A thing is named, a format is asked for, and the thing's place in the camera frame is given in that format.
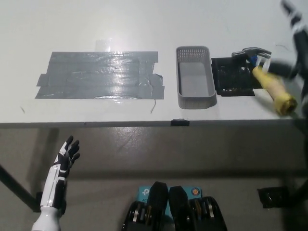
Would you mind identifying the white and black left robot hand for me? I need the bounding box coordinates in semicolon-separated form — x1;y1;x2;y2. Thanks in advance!
39;135;81;210

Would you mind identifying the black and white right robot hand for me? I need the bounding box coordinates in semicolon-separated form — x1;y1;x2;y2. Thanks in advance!
256;0;308;79

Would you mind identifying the blue hammer with yellow foam grip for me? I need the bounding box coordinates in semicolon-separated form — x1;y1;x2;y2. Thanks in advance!
231;46;298;117

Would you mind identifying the black tape patch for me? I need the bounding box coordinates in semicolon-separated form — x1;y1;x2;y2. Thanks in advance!
210;56;259;98

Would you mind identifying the grey plastic basket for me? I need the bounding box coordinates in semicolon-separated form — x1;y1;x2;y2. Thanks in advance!
175;45;217;110

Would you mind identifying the grey duct tape patch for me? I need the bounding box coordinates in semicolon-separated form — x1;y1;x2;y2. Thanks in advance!
35;51;165;100

